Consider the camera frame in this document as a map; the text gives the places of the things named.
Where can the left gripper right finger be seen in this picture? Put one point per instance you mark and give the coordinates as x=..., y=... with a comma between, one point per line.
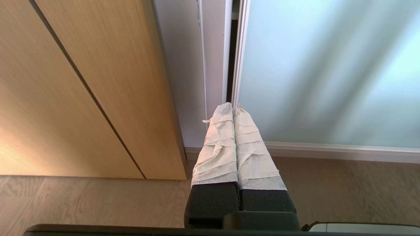
x=259, y=170

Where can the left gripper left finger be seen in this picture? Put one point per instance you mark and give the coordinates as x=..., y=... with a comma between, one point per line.
x=215, y=164

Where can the frosted glass sliding wardrobe door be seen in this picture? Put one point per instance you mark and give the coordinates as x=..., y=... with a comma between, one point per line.
x=328, y=72

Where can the light wooden cabinet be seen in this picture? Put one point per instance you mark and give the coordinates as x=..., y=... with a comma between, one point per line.
x=82, y=88

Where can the white wardrobe frame post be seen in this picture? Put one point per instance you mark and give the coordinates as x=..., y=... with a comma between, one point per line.
x=213, y=55

